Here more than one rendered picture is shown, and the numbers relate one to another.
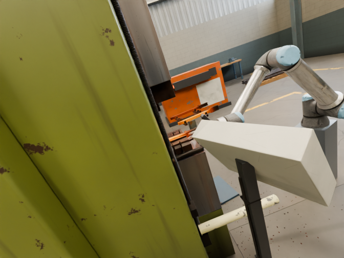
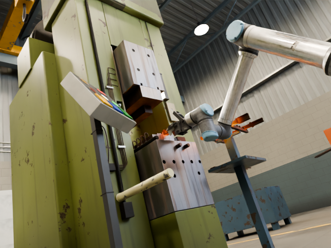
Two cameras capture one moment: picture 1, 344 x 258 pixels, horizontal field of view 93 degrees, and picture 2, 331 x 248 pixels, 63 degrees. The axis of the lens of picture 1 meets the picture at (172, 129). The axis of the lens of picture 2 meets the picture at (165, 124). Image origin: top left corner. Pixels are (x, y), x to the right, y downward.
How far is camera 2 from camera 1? 1.69 m
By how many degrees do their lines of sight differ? 60
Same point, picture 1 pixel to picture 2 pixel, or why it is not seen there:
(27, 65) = not seen: hidden behind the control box
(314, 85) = (278, 48)
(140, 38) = (122, 65)
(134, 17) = (120, 55)
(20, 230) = (48, 151)
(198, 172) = (152, 161)
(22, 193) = (51, 134)
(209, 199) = (162, 196)
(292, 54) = (233, 28)
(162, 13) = not seen: outside the picture
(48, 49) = not seen: hidden behind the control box
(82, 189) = (71, 142)
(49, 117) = (68, 106)
